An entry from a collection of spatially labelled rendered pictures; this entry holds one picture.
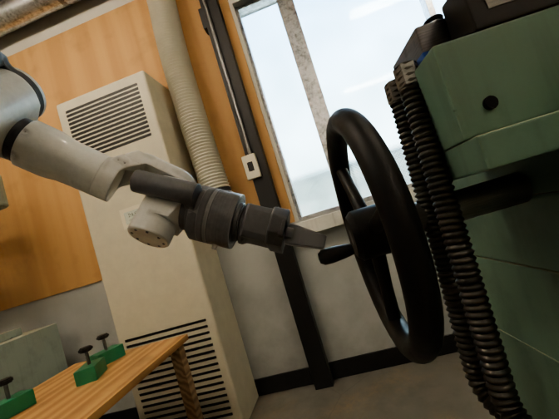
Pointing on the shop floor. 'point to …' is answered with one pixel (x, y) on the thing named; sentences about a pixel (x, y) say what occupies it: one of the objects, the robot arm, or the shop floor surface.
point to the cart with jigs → (101, 382)
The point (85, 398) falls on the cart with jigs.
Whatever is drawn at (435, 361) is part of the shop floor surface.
